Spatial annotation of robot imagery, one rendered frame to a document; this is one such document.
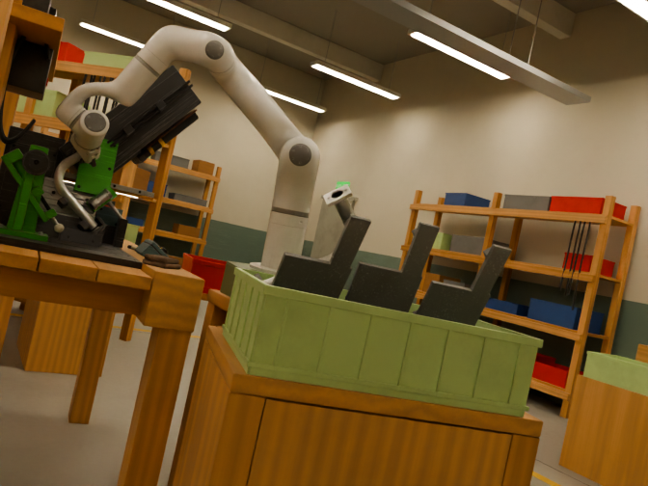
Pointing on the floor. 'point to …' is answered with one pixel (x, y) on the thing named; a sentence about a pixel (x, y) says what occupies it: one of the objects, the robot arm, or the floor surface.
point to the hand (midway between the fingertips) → (81, 154)
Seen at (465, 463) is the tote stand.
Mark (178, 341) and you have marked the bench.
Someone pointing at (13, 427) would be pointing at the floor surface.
